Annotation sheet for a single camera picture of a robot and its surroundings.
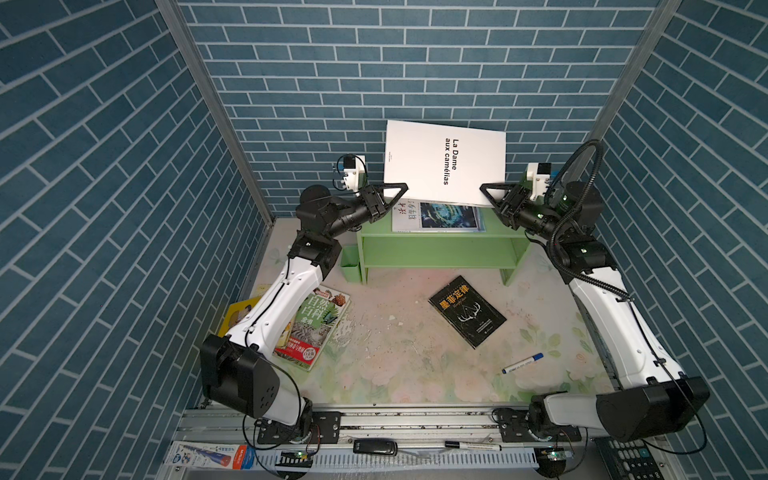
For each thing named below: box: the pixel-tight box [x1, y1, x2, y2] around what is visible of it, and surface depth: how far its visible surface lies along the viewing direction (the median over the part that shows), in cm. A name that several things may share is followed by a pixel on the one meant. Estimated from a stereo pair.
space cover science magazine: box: [391, 199, 486, 232], surface depth 85 cm
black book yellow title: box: [428, 275, 507, 349], surface depth 96 cm
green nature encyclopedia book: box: [273, 287, 351, 372], surface depth 90 cm
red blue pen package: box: [164, 441, 256, 470], surface depth 71 cm
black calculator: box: [594, 436, 666, 480], surface depth 69 cm
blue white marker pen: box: [501, 352, 544, 374], surface depth 86 cm
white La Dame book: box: [384, 120, 507, 207], surface depth 65 cm
